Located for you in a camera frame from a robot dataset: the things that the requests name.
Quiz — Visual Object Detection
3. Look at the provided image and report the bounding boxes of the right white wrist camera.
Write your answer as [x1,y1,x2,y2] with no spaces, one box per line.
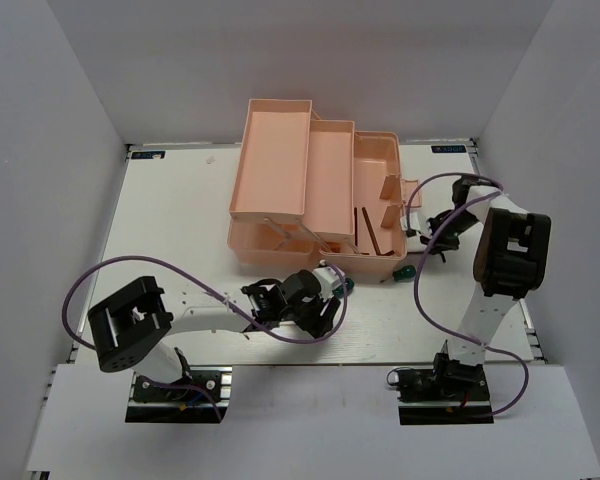
[403,211,422,238]

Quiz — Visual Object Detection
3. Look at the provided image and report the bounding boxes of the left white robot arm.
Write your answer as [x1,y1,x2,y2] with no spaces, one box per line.
[88,264,346,399]

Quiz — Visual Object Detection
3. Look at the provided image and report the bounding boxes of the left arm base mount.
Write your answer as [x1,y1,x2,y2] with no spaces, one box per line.
[125,367,232,424]

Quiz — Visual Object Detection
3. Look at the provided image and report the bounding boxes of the pink plastic toolbox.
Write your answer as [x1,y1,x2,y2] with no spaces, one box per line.
[228,99,417,275]

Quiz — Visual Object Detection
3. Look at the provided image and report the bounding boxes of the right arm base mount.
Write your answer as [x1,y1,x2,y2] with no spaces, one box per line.
[386,352,494,426]

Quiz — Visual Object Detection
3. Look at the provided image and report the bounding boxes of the green orange stubby screwdriver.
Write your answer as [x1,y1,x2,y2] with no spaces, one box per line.
[382,265,417,283]

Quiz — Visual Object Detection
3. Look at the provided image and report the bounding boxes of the brown hex key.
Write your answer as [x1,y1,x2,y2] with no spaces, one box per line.
[361,207,395,257]
[353,207,359,249]

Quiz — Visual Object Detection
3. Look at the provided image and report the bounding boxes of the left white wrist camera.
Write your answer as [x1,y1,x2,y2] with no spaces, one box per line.
[313,260,346,298]

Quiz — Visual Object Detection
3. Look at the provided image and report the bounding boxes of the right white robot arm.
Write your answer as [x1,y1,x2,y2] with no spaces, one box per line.
[420,174,551,399]

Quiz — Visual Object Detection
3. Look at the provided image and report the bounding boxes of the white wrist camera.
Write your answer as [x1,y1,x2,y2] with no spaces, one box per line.
[313,260,346,298]
[403,211,422,238]

